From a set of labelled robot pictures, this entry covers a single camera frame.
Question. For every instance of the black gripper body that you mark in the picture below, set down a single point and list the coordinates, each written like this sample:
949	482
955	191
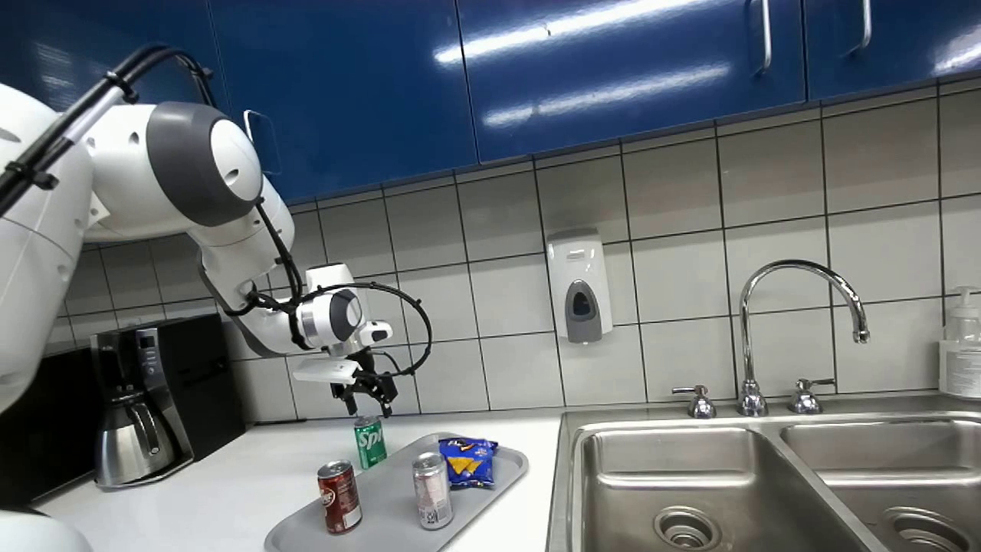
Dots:
374	385

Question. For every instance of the green soda can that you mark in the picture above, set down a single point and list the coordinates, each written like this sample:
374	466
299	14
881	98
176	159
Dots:
372	445

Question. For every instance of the red soda can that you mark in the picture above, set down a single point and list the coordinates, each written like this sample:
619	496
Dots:
337	496

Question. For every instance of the silver soda can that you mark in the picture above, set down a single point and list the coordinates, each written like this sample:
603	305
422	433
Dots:
434	490

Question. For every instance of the grey plastic tray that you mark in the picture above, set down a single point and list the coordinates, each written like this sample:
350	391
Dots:
387	510

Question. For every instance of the blue chip bag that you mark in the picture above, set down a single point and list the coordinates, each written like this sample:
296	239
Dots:
468	461

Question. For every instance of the black coffee maker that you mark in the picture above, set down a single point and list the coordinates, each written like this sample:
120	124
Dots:
204	379

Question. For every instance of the steel coffee carafe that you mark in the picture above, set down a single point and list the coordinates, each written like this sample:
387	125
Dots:
132	439

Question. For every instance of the stainless steel double sink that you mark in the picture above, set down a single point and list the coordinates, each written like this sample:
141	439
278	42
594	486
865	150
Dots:
664	449

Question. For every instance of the black microwave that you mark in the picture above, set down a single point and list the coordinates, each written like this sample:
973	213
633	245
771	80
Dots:
63	439

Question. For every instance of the chrome gooseneck faucet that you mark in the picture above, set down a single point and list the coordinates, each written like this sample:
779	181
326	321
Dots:
751	394

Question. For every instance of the clear pump soap bottle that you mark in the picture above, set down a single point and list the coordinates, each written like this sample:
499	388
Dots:
962	356

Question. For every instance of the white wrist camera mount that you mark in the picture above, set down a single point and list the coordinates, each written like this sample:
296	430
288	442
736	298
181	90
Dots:
326	372

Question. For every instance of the white wall soap dispenser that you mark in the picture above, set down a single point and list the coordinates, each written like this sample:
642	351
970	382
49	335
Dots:
577	278

